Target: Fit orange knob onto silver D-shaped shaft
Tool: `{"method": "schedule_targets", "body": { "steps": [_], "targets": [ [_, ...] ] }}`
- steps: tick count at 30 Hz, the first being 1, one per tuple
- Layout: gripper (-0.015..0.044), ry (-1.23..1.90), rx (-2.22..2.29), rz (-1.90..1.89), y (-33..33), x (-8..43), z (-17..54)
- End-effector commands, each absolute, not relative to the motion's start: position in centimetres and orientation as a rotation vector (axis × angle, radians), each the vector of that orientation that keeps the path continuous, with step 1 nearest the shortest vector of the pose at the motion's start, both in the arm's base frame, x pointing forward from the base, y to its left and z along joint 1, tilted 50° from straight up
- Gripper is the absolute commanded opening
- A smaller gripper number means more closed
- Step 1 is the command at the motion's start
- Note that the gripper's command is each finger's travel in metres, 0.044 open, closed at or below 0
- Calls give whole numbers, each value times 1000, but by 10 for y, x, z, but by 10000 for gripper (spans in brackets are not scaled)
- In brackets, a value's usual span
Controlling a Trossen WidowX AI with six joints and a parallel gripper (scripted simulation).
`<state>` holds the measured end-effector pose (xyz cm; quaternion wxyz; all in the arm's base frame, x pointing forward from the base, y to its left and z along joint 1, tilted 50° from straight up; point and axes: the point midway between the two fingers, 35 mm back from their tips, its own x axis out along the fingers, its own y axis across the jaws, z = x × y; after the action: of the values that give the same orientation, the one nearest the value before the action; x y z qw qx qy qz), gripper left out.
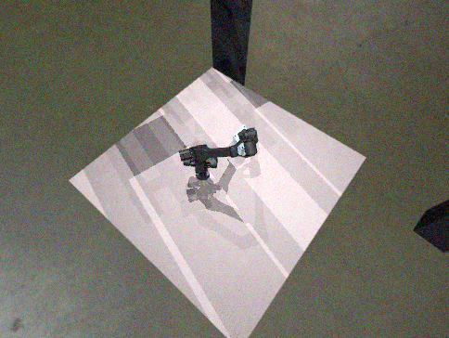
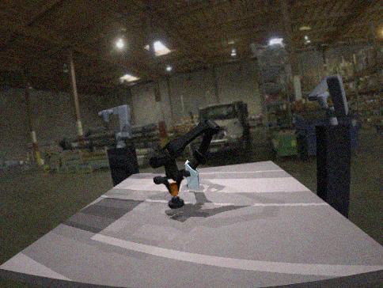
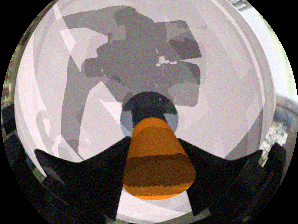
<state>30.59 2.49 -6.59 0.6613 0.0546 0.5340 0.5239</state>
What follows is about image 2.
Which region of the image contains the orange knob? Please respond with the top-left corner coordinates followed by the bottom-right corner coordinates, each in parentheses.
top-left (169, 182), bottom-right (178, 196)

